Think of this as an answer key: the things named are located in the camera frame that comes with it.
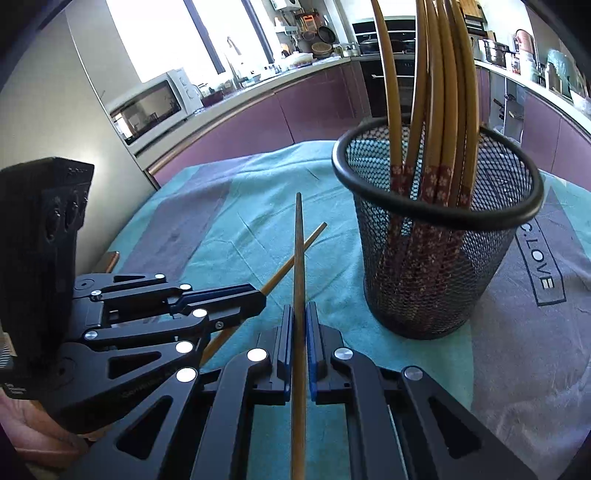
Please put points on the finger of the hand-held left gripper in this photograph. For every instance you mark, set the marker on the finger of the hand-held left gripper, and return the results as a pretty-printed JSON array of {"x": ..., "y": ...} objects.
[
  {"x": 231, "y": 318},
  {"x": 217, "y": 293}
]

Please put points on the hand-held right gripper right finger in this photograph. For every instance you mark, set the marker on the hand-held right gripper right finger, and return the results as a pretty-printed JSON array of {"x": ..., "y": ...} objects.
[{"x": 313, "y": 350}]

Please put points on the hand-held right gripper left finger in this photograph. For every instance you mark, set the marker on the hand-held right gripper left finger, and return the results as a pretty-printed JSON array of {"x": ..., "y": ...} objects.
[{"x": 288, "y": 350}]

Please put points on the red-patterned wooden chopstick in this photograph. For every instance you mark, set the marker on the red-patterned wooden chopstick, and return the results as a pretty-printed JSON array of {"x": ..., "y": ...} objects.
[
  {"x": 279, "y": 276},
  {"x": 299, "y": 258}
]

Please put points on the black mesh cup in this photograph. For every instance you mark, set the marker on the black mesh cup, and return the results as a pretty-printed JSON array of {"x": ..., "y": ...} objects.
[{"x": 485, "y": 277}]

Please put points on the bunch of wooden chopsticks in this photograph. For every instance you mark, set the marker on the bunch of wooden chopsticks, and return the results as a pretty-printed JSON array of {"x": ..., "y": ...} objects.
[{"x": 438, "y": 92}]

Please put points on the person's left hand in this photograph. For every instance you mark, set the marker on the person's left hand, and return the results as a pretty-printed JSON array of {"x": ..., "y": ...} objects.
[{"x": 32, "y": 429}]

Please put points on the teal and grey tablecloth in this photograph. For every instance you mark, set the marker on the teal and grey tablecloth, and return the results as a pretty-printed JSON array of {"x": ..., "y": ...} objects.
[{"x": 231, "y": 207}]

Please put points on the silver refrigerator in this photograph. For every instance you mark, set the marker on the silver refrigerator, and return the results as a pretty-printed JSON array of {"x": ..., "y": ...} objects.
[{"x": 69, "y": 115}]

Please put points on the white microwave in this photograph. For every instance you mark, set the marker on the white microwave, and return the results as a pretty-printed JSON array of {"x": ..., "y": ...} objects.
[{"x": 152, "y": 106}]

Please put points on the purple cabinets with sink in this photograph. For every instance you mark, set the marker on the purple cabinets with sink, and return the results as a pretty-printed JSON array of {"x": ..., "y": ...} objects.
[{"x": 277, "y": 110}]

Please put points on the steel faucet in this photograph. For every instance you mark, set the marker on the steel faucet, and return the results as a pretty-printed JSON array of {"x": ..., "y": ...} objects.
[{"x": 234, "y": 55}]

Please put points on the kitchen window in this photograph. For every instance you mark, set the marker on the kitchen window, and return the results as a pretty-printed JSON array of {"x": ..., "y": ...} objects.
[{"x": 161, "y": 32}]

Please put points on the black built-in oven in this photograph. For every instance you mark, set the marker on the black built-in oven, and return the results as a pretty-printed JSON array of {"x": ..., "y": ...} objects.
[{"x": 374, "y": 87}]

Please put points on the woven basket bowl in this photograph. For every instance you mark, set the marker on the woven basket bowl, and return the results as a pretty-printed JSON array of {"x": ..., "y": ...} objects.
[{"x": 321, "y": 49}]

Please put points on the black frying pan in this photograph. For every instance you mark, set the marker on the black frying pan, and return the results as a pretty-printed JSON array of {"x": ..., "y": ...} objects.
[{"x": 326, "y": 33}]

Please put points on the black built-in stove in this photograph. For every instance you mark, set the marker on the black built-in stove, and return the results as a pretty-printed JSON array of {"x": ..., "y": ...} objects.
[{"x": 364, "y": 37}]

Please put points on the white water heater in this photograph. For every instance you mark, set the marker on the white water heater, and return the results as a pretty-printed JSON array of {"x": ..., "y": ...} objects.
[{"x": 287, "y": 3}]

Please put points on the purple cabinets with open shelf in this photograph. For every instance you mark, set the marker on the purple cabinets with open shelf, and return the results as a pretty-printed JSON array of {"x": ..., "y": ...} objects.
[{"x": 545, "y": 124}]

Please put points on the steel pot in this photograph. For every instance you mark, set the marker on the steel pot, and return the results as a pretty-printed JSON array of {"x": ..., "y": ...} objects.
[{"x": 494, "y": 53}]

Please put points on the copper thermos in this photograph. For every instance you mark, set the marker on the copper thermos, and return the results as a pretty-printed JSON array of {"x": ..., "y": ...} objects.
[{"x": 524, "y": 44}]

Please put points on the teal food cover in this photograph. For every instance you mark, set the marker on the teal food cover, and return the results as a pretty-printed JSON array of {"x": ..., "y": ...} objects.
[{"x": 561, "y": 71}]

